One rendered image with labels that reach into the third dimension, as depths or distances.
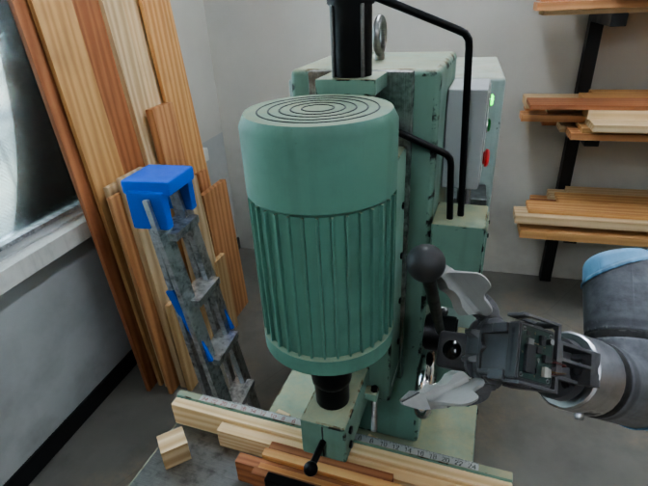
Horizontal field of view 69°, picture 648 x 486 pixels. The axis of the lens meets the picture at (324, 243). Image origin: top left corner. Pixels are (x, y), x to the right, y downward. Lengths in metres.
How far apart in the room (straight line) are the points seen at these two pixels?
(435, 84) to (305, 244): 0.31
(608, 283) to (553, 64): 2.20
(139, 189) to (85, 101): 0.61
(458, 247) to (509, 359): 0.28
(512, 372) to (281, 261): 0.26
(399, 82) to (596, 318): 0.40
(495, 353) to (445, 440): 0.55
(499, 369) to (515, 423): 1.73
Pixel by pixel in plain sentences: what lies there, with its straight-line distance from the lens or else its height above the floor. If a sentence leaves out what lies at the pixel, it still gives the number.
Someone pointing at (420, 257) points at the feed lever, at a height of 1.41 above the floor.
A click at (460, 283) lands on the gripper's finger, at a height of 1.33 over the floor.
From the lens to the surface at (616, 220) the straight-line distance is 2.63.
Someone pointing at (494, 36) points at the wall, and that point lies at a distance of 2.78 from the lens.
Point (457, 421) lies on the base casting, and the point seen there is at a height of 0.80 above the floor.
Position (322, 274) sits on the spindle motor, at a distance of 0.52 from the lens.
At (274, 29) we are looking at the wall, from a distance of 2.97.
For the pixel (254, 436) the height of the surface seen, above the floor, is 0.94.
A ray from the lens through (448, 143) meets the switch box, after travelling 0.79.
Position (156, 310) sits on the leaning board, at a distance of 2.20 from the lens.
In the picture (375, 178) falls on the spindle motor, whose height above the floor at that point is 1.45.
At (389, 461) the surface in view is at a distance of 0.84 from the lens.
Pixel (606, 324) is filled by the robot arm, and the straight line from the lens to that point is 0.69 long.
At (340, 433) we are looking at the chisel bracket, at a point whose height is 1.06.
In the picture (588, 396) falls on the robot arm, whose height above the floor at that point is 1.22.
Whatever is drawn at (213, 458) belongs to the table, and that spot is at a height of 0.90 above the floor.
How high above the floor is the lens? 1.61
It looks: 28 degrees down
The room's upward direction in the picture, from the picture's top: 3 degrees counter-clockwise
